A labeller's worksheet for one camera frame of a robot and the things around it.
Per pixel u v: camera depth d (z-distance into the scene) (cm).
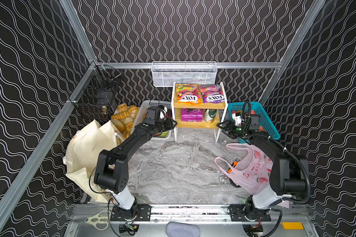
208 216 75
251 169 86
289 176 46
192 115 87
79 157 74
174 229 68
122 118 112
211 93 79
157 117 70
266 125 103
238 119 84
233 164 90
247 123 73
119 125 105
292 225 70
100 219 72
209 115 85
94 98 93
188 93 78
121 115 113
